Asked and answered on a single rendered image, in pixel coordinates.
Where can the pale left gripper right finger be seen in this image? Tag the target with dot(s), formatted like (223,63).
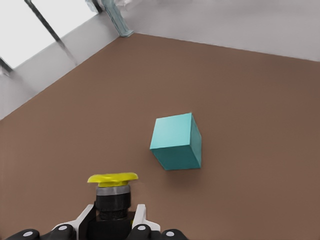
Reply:
(143,217)

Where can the pale left gripper left finger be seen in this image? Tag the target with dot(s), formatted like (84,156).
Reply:
(84,217)

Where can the yellow-capped black push button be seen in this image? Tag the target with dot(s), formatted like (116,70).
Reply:
(113,195)

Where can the teal cube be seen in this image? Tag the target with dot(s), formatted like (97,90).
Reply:
(175,143)

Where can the silver frame post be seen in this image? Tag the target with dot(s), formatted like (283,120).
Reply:
(117,17)

